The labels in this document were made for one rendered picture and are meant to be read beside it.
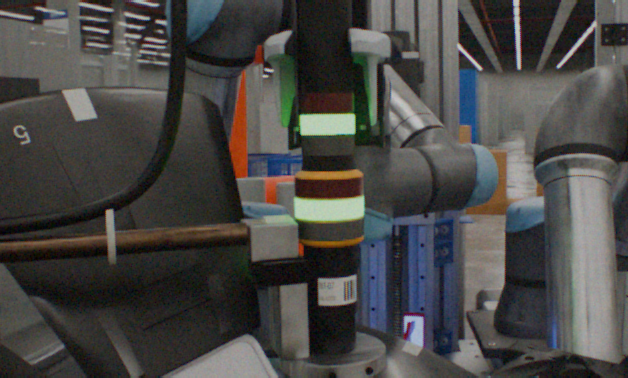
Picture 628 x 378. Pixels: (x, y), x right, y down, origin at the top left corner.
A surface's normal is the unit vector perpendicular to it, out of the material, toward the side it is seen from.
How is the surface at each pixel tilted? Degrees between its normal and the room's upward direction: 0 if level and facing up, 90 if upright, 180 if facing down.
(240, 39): 116
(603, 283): 64
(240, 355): 54
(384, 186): 86
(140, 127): 45
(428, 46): 90
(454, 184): 92
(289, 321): 90
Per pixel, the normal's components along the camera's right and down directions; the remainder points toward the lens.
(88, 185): 0.29, -0.56
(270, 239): 0.32, 0.10
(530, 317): -0.47, -0.20
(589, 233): -0.09, -0.39
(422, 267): -0.08, 0.11
